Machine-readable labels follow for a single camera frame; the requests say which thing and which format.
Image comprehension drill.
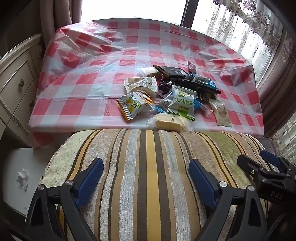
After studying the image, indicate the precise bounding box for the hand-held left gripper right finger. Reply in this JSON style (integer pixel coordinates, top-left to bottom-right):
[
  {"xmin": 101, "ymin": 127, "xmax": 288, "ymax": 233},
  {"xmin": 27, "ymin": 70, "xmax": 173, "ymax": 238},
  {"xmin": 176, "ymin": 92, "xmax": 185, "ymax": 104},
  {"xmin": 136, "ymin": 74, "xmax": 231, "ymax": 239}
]
[{"xmin": 188, "ymin": 159, "xmax": 269, "ymax": 241}]

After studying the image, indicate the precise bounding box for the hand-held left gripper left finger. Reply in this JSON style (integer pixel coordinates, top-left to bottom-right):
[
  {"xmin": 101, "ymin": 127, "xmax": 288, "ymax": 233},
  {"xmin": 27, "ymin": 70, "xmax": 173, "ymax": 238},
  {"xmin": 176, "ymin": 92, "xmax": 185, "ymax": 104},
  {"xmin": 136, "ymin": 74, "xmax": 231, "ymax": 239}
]
[{"xmin": 24, "ymin": 158, "xmax": 104, "ymax": 241}]

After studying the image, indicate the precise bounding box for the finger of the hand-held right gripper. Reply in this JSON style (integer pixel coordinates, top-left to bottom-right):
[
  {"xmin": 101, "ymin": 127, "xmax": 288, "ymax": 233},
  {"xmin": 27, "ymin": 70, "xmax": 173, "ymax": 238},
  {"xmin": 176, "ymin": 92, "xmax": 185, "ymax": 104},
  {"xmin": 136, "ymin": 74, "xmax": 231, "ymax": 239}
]
[
  {"xmin": 237, "ymin": 155, "xmax": 288, "ymax": 207},
  {"xmin": 260, "ymin": 150, "xmax": 296, "ymax": 176}
]

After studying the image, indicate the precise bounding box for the beige snack packet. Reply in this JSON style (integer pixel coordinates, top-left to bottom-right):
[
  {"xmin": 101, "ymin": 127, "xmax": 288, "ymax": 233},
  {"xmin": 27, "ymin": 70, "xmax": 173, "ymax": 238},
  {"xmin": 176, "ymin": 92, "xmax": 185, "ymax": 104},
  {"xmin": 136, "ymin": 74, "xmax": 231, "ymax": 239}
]
[{"xmin": 209, "ymin": 98, "xmax": 232, "ymax": 127}]

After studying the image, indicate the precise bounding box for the yellow cake clear packet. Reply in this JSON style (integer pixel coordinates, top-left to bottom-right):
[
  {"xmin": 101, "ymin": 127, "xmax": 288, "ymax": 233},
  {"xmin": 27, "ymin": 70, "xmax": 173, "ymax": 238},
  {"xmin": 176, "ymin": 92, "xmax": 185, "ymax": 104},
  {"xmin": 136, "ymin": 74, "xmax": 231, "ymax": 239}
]
[{"xmin": 146, "ymin": 113, "xmax": 194, "ymax": 133}]

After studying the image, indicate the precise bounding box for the green white snack packet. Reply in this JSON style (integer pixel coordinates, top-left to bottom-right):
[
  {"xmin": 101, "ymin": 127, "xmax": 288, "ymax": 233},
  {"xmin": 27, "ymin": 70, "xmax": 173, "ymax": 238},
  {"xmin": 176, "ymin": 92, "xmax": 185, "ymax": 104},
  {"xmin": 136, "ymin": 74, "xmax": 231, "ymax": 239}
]
[{"xmin": 167, "ymin": 85, "xmax": 197, "ymax": 121}]

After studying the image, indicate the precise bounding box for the dark gold snack packet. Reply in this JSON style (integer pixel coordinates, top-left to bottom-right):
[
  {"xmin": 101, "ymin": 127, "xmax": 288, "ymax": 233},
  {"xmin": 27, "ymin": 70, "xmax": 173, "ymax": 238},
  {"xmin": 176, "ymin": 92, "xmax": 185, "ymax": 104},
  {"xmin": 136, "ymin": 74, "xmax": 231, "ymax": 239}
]
[{"xmin": 198, "ymin": 90, "xmax": 218, "ymax": 101}]

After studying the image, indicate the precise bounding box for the clear seed snack packet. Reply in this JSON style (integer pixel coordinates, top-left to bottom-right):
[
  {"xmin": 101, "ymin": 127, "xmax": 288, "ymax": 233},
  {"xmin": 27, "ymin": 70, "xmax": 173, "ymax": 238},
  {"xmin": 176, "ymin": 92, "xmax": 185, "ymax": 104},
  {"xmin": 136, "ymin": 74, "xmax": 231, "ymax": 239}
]
[{"xmin": 155, "ymin": 91, "xmax": 174, "ymax": 114}]

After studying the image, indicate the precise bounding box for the orange white lemon snack packet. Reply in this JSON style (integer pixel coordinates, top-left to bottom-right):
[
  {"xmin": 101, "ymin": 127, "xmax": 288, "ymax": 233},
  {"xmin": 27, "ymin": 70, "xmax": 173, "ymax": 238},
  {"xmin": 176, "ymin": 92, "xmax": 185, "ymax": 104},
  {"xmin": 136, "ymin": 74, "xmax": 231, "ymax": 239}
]
[{"xmin": 116, "ymin": 91, "xmax": 156, "ymax": 121}]

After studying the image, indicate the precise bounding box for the blue edged clear snack packet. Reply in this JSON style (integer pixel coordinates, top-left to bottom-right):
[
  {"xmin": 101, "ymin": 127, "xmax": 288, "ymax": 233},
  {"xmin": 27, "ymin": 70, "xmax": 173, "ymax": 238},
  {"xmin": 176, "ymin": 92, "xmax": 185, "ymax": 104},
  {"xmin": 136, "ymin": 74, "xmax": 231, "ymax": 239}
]
[{"xmin": 185, "ymin": 73, "xmax": 218, "ymax": 90}]

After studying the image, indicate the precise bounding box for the long black snack packet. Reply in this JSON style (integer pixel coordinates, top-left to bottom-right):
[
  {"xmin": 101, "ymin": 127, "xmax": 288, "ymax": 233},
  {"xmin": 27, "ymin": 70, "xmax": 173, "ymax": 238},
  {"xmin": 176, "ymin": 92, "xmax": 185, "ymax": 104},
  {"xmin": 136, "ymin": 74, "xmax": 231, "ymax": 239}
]
[{"xmin": 174, "ymin": 78, "xmax": 221, "ymax": 95}]

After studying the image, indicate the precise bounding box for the white cookie snack packet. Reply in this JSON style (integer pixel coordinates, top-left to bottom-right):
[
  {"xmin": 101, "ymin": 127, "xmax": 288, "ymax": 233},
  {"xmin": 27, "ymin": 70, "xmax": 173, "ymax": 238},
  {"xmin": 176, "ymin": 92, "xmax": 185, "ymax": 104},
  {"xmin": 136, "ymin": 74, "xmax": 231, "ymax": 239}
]
[{"xmin": 124, "ymin": 76, "xmax": 159, "ymax": 94}]

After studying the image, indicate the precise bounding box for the clear cream pastry packet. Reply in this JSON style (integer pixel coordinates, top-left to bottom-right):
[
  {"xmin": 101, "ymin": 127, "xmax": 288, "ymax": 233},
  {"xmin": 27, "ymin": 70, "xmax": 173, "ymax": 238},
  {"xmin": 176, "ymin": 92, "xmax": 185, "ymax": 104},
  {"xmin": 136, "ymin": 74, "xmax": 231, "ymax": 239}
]
[{"xmin": 137, "ymin": 66, "xmax": 162, "ymax": 78}]

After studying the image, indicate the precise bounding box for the white lace curtain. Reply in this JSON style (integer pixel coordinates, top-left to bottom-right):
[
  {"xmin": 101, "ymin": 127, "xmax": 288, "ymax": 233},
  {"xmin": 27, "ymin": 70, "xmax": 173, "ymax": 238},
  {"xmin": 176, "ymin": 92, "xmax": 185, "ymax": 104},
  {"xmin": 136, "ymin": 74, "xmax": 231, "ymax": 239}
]
[
  {"xmin": 273, "ymin": 116, "xmax": 296, "ymax": 163},
  {"xmin": 203, "ymin": 0, "xmax": 285, "ymax": 77}
]

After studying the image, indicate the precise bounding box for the crumpled white tissue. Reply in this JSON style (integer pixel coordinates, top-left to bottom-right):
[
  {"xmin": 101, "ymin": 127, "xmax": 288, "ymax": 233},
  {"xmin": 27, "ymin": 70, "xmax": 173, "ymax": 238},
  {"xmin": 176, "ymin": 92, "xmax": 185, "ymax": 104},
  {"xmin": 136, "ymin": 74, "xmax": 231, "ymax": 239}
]
[{"xmin": 16, "ymin": 169, "xmax": 29, "ymax": 192}]

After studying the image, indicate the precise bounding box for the embroidered thick curtain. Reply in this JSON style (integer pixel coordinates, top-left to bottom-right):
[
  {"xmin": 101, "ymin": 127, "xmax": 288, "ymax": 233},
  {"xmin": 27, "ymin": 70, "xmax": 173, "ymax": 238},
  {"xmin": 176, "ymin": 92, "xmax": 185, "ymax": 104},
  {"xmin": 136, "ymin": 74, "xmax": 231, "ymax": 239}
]
[{"xmin": 257, "ymin": 30, "xmax": 296, "ymax": 137}]

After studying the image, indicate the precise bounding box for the red white checkered tablecloth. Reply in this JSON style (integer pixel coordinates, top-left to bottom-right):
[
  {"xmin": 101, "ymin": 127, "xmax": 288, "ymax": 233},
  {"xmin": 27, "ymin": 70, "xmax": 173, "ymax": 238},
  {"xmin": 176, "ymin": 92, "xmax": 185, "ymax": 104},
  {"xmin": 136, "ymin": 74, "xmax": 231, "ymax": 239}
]
[{"xmin": 28, "ymin": 19, "xmax": 265, "ymax": 151}]

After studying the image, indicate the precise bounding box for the cream white dresser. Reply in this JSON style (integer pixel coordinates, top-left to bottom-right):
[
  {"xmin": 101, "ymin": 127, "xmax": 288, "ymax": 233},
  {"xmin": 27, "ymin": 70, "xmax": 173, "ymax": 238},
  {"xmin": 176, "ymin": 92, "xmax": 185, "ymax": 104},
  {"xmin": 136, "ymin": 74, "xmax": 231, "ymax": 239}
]
[{"xmin": 0, "ymin": 32, "xmax": 43, "ymax": 139}]

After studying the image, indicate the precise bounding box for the brown drape curtain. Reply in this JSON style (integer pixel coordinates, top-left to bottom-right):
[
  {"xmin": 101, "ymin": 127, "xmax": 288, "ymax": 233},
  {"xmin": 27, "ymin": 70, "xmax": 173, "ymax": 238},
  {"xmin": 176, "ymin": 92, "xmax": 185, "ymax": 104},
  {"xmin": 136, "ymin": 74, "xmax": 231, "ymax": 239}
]
[{"xmin": 9, "ymin": 0, "xmax": 81, "ymax": 61}]

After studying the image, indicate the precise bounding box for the dark window frame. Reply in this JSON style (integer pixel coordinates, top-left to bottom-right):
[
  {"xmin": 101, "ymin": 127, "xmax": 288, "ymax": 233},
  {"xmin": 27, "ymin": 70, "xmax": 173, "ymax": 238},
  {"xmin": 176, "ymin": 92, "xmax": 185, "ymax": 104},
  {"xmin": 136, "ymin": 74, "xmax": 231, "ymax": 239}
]
[{"xmin": 180, "ymin": 0, "xmax": 199, "ymax": 29}]

